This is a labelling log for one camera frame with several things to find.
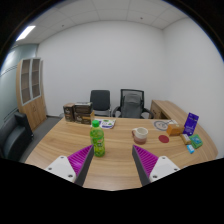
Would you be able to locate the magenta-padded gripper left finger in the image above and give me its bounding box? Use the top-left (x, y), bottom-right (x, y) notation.
top-left (44, 144), bottom-right (95, 187)

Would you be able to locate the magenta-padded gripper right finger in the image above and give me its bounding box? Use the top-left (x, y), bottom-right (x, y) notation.
top-left (131, 144), bottom-right (181, 187)

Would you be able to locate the green drink bottle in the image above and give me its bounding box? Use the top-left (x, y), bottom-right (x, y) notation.
top-left (89, 119), bottom-right (106, 158)

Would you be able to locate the flat round red coaster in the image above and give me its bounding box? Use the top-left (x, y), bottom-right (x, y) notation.
top-left (158, 134), bottom-right (170, 145)

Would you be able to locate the small blue box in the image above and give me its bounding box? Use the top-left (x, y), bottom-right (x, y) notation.
top-left (186, 144), bottom-right (196, 155)

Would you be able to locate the small yellow box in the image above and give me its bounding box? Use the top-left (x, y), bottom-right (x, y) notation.
top-left (179, 133), bottom-right (192, 146)

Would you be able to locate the white and brown mug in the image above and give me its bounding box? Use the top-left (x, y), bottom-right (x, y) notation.
top-left (131, 126), bottom-right (149, 145)

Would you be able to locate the orange box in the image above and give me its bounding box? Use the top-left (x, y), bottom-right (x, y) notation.
top-left (165, 123), bottom-right (185, 137)

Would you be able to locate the green box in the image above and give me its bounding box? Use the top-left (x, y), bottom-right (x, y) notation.
top-left (188, 133), bottom-right (204, 150)

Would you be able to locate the purple package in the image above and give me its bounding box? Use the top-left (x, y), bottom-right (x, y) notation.
top-left (182, 112), bottom-right (200, 137)

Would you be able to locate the small dark brown carton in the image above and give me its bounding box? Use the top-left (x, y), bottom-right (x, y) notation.
top-left (62, 102), bottom-right (76, 123)

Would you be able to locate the black leather armchair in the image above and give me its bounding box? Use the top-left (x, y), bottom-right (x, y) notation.
top-left (0, 111), bottom-right (35, 162)

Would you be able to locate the wooden side desk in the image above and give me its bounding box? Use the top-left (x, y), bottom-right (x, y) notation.
top-left (149, 99), bottom-right (201, 126)

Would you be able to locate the white printed leaflet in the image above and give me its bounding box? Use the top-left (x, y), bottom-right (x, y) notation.
top-left (94, 118), bottom-right (117, 130)

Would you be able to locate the dark brown printed box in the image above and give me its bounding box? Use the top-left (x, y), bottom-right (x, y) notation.
top-left (73, 101), bottom-right (94, 115)

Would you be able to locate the wooden shelf cabinet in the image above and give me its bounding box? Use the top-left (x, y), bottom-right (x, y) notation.
top-left (15, 57), bottom-right (48, 132)

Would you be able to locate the mesh office chair with grey jacket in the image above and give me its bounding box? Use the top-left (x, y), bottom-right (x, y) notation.
top-left (111, 88), bottom-right (155, 120)

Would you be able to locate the black office chair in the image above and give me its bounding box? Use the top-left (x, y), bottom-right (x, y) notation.
top-left (89, 89), bottom-right (112, 118)

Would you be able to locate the rectangular ceiling light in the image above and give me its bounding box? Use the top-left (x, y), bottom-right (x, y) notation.
top-left (15, 25), bottom-right (37, 42)

